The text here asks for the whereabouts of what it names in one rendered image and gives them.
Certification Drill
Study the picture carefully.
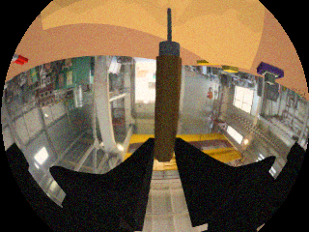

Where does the purple rectangular tray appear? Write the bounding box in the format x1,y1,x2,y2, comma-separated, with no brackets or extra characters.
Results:
256,62,285,78

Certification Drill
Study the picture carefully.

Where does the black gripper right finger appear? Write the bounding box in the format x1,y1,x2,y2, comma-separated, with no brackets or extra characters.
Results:
174,138,275,227

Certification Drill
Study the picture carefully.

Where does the light orange panel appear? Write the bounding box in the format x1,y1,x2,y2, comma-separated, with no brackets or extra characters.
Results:
42,0,264,70

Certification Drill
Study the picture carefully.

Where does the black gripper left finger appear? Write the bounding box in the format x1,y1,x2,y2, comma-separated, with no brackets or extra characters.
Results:
49,138,155,231

